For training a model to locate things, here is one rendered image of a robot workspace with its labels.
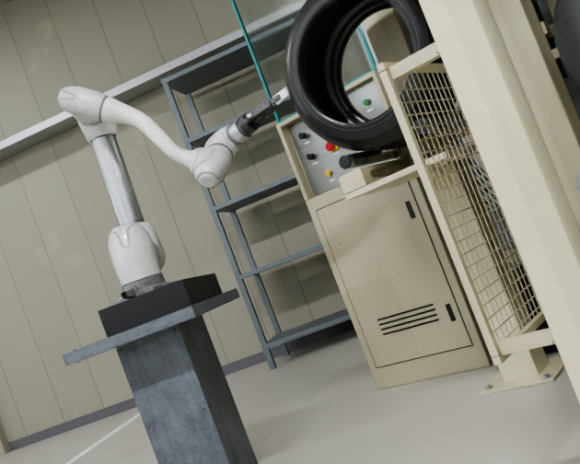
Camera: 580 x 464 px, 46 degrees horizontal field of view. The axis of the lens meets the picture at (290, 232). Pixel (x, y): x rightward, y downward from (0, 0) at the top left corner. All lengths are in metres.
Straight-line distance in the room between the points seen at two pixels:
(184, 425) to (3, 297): 4.29
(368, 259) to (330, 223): 0.24
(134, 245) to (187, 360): 0.45
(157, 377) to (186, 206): 3.39
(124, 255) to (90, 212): 3.60
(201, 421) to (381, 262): 1.03
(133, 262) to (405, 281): 1.12
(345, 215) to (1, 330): 4.29
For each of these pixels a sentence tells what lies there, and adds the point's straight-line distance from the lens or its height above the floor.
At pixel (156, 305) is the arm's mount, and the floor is 0.69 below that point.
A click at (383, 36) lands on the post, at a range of 2.53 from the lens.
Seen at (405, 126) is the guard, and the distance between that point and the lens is 1.53.
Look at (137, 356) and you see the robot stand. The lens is 2.50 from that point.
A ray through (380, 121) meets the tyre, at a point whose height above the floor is 0.96.
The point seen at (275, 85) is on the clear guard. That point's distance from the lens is 3.16.
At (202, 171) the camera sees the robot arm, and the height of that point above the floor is 1.08.
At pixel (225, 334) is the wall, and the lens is 5.73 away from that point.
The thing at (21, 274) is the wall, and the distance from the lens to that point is 6.48.
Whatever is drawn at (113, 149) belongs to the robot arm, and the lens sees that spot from 2.83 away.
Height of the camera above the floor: 0.66
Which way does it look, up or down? 3 degrees up
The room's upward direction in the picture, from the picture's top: 21 degrees counter-clockwise
